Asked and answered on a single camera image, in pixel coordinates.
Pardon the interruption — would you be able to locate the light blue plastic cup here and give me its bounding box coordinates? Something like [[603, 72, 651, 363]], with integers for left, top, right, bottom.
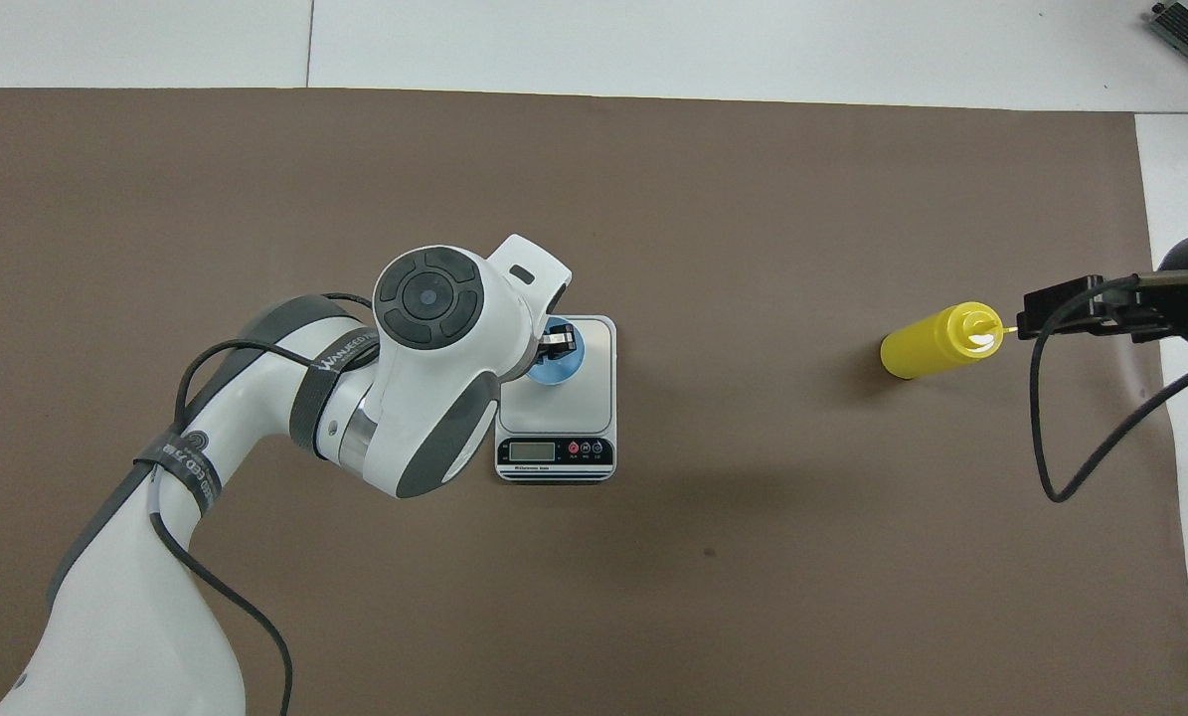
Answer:
[[524, 316, 587, 387]]

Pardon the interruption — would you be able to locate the yellow squeeze bottle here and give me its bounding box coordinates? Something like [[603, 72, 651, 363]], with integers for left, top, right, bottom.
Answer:
[[880, 301, 1020, 381]]

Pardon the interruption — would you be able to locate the silver digital kitchen scale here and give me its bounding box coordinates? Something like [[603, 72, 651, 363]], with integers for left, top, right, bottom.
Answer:
[[494, 314, 618, 484]]

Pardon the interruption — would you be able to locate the brown paper table mat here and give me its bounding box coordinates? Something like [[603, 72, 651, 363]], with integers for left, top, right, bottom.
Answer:
[[0, 88, 1188, 716]]

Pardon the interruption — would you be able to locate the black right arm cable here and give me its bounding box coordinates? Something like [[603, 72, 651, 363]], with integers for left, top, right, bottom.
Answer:
[[1029, 273, 1188, 503]]

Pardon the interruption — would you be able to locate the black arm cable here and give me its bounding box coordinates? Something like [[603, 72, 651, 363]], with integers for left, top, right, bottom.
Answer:
[[1029, 273, 1188, 503], [146, 291, 386, 716]]

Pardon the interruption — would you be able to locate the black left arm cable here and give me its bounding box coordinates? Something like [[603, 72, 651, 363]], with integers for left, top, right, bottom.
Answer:
[[146, 291, 386, 716]]

